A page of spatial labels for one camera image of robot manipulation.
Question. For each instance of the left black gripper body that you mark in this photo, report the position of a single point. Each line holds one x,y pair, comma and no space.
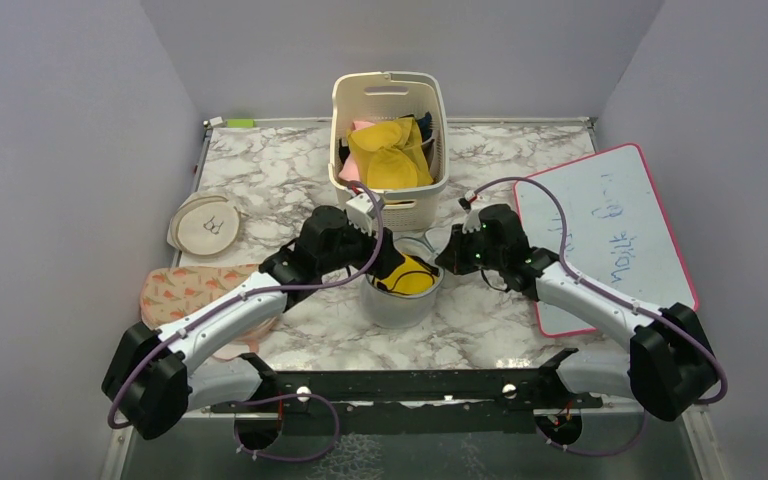
355,245

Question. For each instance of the pink garment in basket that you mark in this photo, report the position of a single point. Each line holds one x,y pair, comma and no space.
360,150

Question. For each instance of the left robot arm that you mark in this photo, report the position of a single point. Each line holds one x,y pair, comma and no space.
157,376

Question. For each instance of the pink framed whiteboard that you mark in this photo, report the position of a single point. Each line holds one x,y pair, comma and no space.
608,210

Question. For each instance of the dark garment in basket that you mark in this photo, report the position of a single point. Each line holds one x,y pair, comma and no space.
427,133

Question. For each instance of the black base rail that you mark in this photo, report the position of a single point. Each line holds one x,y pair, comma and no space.
395,402

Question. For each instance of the floral pink laundry bag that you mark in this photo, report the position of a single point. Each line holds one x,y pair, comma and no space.
170,294

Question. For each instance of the green tape piece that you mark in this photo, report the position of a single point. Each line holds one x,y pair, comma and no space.
241,123

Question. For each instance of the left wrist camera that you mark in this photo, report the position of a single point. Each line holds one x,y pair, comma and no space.
362,212

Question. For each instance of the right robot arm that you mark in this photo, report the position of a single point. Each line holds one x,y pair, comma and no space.
667,364

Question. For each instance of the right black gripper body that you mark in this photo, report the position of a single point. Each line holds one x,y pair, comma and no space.
471,253

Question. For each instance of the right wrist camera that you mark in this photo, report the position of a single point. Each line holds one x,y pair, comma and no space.
472,204

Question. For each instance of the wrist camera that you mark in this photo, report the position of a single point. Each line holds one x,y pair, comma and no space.
472,204
362,212

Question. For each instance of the yellow garment in basket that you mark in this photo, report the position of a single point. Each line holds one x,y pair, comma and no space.
399,162

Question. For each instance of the cream laundry basket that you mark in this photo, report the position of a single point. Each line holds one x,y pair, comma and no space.
385,96

